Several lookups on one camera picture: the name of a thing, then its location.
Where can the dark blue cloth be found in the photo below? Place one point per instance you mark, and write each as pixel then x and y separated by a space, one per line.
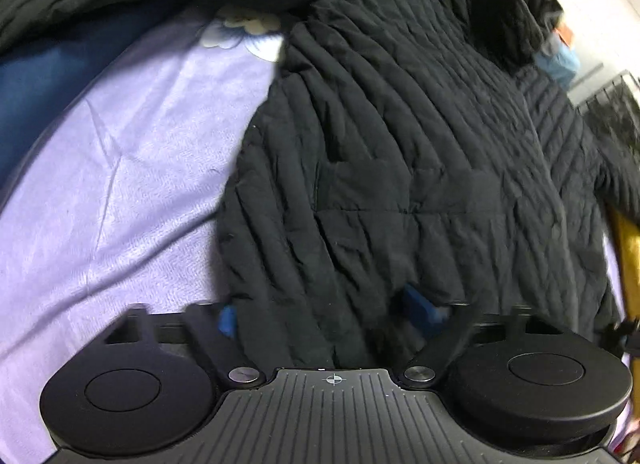
pixel 45 94

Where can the yellow cloth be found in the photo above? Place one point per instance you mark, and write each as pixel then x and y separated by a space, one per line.
pixel 627 254

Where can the black quilted jacket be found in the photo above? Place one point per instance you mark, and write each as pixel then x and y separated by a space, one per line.
pixel 400 144

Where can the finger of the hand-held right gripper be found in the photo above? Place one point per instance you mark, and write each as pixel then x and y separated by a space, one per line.
pixel 622 333

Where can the light blue cloth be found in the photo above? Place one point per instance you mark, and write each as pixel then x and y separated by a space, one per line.
pixel 557 62

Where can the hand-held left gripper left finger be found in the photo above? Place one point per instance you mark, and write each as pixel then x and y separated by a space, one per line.
pixel 227 320

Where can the lavender floral bed sheet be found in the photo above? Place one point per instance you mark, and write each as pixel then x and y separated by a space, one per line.
pixel 125 194

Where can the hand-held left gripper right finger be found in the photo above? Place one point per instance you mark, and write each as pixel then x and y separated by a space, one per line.
pixel 417 305

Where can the orange cloth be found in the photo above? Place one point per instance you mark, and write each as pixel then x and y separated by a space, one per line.
pixel 565 35

